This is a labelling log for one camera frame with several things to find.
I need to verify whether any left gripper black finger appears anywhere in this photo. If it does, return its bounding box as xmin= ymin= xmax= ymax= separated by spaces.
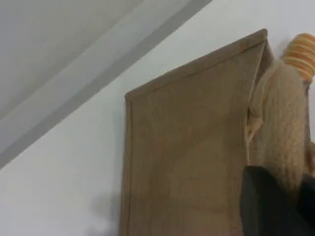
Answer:
xmin=295 ymin=173 xmax=315 ymax=236
xmin=240 ymin=166 xmax=300 ymax=236

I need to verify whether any brown jute tote bag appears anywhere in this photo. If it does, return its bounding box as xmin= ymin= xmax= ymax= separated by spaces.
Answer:
xmin=119 ymin=28 xmax=315 ymax=236

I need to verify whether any striped orange bread roll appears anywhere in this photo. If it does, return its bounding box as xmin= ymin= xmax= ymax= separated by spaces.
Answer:
xmin=283 ymin=33 xmax=315 ymax=81

